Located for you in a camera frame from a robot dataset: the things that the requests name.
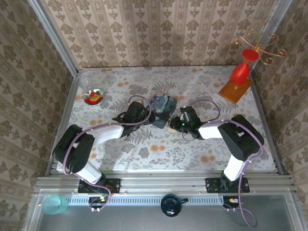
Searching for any floral tablecloth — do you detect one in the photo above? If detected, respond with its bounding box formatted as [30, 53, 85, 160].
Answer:
[57, 66, 276, 172]

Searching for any dark case with painting print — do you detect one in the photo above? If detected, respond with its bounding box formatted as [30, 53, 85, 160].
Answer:
[149, 91, 178, 129]

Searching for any leaf patterned bowl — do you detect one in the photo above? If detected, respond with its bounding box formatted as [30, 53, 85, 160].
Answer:
[84, 88, 105, 105]

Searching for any red and yellow toy food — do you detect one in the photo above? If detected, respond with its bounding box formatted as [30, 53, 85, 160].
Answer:
[87, 91, 101, 103]

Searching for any orange wooden block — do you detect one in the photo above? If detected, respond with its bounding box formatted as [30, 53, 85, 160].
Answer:
[218, 78, 254, 105]

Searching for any clear drinking glass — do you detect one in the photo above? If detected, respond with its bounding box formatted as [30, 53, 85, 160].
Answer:
[80, 77, 96, 91]

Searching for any dark blue mug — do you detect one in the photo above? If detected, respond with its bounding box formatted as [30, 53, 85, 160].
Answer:
[160, 193, 189, 218]

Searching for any red goblet shaped vase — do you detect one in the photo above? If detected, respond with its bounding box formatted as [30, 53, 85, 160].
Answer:
[230, 49, 261, 86]

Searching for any teal plastic cup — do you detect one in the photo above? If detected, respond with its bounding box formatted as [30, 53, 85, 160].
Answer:
[42, 194, 69, 216]

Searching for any aluminium frame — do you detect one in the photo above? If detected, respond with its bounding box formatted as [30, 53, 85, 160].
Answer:
[23, 0, 300, 231]

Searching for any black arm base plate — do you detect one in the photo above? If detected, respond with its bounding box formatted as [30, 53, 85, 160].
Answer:
[77, 178, 122, 194]
[205, 177, 250, 194]

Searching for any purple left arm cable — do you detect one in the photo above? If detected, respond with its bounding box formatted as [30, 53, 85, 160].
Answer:
[62, 95, 153, 214]

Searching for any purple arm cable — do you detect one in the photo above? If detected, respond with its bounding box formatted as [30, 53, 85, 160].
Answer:
[62, 95, 153, 214]
[189, 99, 266, 228]

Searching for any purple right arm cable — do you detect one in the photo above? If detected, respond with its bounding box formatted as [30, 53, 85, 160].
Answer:
[189, 99, 266, 228]

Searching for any white slotted cable duct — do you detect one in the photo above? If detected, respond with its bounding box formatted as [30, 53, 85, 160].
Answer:
[64, 195, 225, 205]

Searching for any gold wire stand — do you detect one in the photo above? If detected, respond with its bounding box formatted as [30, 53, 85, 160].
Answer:
[232, 28, 288, 65]

